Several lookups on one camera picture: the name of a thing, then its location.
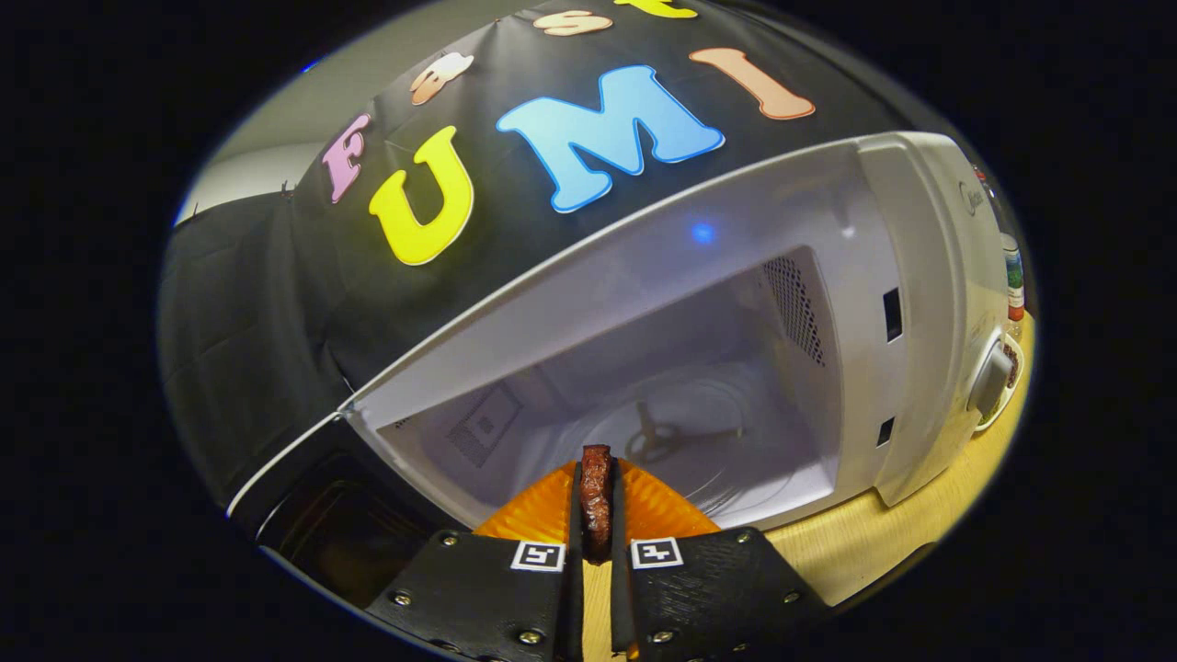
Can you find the clear bottle with red cap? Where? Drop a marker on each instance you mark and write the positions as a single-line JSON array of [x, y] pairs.
[[1012, 276]]

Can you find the black backdrop cloth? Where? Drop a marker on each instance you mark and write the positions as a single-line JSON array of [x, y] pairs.
[[248, 303]]

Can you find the brown meat piece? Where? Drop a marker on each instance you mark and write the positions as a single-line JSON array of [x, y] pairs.
[[596, 501]]

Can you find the white toaster oven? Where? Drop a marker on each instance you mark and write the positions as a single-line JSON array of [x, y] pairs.
[[717, 303]]

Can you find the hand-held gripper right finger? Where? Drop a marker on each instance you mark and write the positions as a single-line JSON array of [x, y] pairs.
[[717, 598]]

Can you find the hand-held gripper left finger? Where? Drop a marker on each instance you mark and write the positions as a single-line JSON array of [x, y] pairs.
[[487, 598]]

